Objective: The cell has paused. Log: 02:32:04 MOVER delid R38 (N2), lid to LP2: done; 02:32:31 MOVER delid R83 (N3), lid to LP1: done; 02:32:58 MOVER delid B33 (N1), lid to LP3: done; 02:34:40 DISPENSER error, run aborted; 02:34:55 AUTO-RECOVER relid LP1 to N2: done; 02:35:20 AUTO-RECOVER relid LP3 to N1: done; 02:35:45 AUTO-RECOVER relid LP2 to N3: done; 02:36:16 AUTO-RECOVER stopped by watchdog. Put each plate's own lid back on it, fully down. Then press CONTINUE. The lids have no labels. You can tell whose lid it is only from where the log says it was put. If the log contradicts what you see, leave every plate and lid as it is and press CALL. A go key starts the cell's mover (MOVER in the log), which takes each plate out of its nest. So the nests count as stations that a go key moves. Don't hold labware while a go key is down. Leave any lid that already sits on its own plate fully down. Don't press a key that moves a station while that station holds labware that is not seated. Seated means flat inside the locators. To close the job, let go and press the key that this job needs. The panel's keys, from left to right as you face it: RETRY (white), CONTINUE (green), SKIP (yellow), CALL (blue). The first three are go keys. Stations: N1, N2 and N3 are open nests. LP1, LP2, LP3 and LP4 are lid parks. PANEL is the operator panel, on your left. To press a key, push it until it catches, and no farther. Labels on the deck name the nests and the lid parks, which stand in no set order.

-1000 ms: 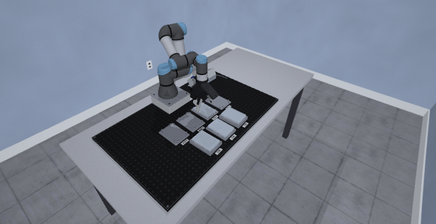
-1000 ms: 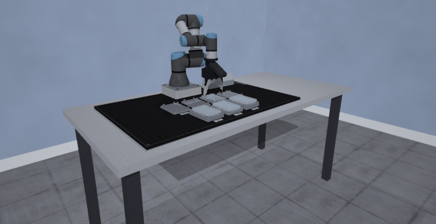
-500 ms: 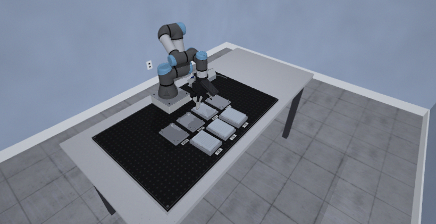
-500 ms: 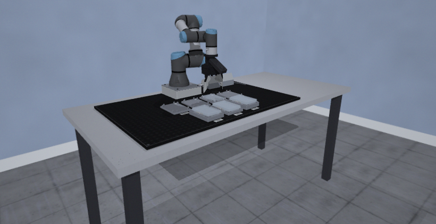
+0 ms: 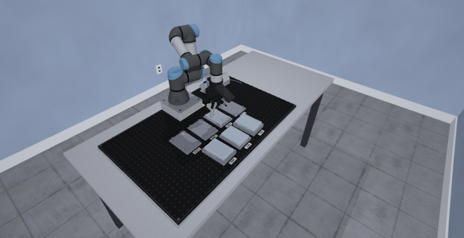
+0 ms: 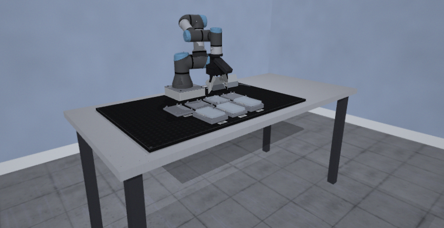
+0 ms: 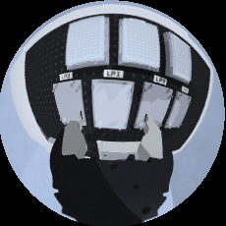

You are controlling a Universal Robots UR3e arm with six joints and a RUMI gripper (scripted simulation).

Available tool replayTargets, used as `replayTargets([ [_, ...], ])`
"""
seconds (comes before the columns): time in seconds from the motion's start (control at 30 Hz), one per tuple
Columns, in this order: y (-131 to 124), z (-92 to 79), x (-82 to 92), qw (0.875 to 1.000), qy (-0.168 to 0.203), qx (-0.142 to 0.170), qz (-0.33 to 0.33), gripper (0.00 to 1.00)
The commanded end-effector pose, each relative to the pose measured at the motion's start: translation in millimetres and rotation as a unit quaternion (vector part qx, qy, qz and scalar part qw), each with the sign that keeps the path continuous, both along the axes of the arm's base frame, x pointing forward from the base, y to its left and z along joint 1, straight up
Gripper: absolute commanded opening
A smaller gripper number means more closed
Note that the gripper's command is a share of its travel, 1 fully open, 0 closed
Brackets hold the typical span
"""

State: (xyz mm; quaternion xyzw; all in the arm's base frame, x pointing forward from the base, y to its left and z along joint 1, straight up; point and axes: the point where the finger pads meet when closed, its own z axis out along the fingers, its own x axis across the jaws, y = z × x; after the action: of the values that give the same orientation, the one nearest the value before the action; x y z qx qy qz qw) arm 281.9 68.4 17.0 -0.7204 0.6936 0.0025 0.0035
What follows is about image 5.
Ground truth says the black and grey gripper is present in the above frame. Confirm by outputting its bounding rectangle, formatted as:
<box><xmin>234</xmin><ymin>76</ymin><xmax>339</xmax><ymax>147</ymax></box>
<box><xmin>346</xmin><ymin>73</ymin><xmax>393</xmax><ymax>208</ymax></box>
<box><xmin>205</xmin><ymin>77</ymin><xmax>227</xmax><ymax>117</ymax></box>

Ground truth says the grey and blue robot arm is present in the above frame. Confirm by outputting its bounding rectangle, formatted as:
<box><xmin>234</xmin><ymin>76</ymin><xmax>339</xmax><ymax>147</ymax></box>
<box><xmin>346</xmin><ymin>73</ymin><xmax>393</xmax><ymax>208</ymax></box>
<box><xmin>167</xmin><ymin>24</ymin><xmax>235</xmax><ymax>106</ymax></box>

